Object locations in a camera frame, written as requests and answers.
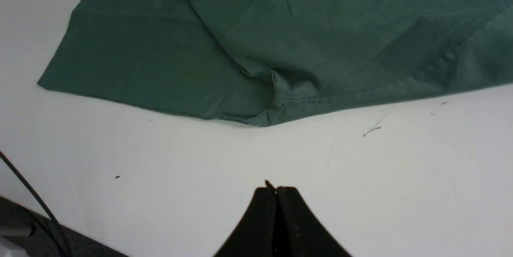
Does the green long sleeve shirt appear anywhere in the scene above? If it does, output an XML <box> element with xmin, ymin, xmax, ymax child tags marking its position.
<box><xmin>37</xmin><ymin>0</ymin><xmax>513</xmax><ymax>127</ymax></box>

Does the black cable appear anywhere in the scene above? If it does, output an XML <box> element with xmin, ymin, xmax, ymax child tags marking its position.
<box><xmin>0</xmin><ymin>151</ymin><xmax>71</xmax><ymax>257</ymax></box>

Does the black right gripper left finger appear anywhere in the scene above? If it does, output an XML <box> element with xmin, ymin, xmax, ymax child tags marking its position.
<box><xmin>215</xmin><ymin>181</ymin><xmax>277</xmax><ymax>257</ymax></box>

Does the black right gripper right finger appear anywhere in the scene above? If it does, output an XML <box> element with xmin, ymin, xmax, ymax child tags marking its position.
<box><xmin>277</xmin><ymin>186</ymin><xmax>351</xmax><ymax>257</ymax></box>

